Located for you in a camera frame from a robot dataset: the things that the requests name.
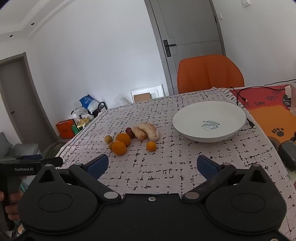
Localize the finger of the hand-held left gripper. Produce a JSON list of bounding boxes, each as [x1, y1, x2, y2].
[[43, 157, 63, 168]]

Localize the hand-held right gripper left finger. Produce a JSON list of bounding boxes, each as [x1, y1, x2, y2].
[[35, 154, 122, 203]]

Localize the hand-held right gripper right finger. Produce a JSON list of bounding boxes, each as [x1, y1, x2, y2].
[[181, 155, 273, 203]]

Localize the white plate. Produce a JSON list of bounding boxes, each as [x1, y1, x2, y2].
[[172, 101, 247, 143]]

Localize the small peeled pomelo segment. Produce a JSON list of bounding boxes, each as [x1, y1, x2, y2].
[[132, 126, 148, 141]]

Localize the large peeled pomelo segment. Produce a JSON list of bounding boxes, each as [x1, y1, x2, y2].
[[139, 123, 160, 141]]

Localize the person's left hand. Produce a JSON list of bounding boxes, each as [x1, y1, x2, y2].
[[0, 191, 23, 222]]

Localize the dark green bag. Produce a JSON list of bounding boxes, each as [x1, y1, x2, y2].
[[43, 141, 66, 160]]

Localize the grey sofa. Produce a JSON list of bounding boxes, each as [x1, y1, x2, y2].
[[0, 132, 38, 161]]

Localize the orange box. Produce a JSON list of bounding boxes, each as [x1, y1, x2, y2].
[[56, 119, 75, 139]]

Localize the black patterned white tablecloth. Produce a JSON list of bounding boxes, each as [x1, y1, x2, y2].
[[57, 87, 296, 241]]

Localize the yellow bag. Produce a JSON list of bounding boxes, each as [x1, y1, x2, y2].
[[77, 117, 90, 128]]

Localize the black rack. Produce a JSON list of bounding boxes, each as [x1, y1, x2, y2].
[[72, 102, 108, 121]]

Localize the blue plastic bag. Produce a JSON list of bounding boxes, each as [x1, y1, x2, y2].
[[79, 95, 97, 109]]

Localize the grey door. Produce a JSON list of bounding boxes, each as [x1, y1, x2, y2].
[[144, 0, 226, 95], [0, 53, 52, 145]]

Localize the orange paw print mat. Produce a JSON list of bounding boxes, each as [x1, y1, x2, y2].
[[229, 85, 296, 172]]

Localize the brown cardboard piece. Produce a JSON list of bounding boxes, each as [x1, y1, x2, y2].
[[134, 93, 152, 102]]

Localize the black case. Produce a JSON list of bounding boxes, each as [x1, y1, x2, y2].
[[277, 141, 296, 172]]

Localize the white foam packaging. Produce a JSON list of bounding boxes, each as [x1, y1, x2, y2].
[[131, 85, 165, 103]]

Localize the orange chair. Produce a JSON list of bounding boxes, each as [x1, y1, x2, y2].
[[177, 55, 245, 94]]

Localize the clear plastic cup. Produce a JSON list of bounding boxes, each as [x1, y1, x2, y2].
[[290, 83, 296, 112]]

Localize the black door handle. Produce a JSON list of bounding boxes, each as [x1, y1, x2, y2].
[[163, 40, 176, 57]]

